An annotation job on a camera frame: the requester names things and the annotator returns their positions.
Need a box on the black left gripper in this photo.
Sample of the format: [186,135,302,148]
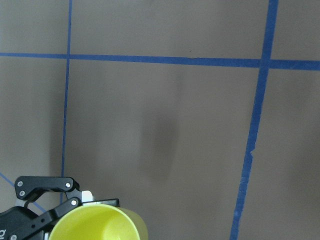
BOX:
[0,176,120,240]

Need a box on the yellow plastic cup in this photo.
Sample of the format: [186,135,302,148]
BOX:
[49,204,149,240]

